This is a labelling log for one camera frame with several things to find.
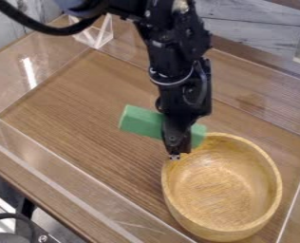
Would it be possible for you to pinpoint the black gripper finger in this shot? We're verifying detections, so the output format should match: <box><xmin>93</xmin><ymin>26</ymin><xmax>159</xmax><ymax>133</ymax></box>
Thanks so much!
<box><xmin>161</xmin><ymin>113</ymin><xmax>195</xmax><ymax>159</ymax></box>

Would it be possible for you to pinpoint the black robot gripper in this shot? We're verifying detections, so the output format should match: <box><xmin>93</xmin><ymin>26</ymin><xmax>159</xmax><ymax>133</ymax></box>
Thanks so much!
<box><xmin>136</xmin><ymin>0</ymin><xmax>212</xmax><ymax>127</ymax></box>

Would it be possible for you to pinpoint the green rectangular block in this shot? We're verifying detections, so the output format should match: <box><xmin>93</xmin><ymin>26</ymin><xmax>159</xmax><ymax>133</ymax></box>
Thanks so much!
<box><xmin>117</xmin><ymin>104</ymin><xmax>207</xmax><ymax>148</ymax></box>

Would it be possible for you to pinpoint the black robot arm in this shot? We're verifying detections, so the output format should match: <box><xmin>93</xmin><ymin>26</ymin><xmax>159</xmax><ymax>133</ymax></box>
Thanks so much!
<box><xmin>56</xmin><ymin>0</ymin><xmax>212</xmax><ymax>159</ymax></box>

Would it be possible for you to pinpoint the brown wooden bowl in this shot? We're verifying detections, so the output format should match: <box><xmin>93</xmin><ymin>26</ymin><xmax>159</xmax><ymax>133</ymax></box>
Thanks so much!
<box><xmin>161</xmin><ymin>133</ymin><xmax>283</xmax><ymax>242</ymax></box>

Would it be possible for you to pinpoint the black table leg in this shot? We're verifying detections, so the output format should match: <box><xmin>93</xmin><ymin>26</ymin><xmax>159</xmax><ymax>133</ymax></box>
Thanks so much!
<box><xmin>14</xmin><ymin>197</ymin><xmax>36</xmax><ymax>219</ymax></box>

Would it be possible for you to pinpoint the clear acrylic corner bracket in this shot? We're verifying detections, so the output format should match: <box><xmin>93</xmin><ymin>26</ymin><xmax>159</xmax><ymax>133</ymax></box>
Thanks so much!
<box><xmin>73</xmin><ymin>13</ymin><xmax>112</xmax><ymax>49</ymax></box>

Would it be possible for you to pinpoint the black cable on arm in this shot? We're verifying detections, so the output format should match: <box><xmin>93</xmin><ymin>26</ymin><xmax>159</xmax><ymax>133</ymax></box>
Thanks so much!
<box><xmin>0</xmin><ymin>0</ymin><xmax>112</xmax><ymax>36</ymax></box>

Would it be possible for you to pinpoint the clear acrylic tray wall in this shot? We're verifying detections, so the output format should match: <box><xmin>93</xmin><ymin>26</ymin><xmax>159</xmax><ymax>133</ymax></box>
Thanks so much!
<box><xmin>0</xmin><ymin>119</ymin><xmax>195</xmax><ymax>243</ymax></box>

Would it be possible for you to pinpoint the black cable lower left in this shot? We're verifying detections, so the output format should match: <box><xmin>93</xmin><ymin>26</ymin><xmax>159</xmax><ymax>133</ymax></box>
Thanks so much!
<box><xmin>0</xmin><ymin>213</ymin><xmax>39</xmax><ymax>243</ymax></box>

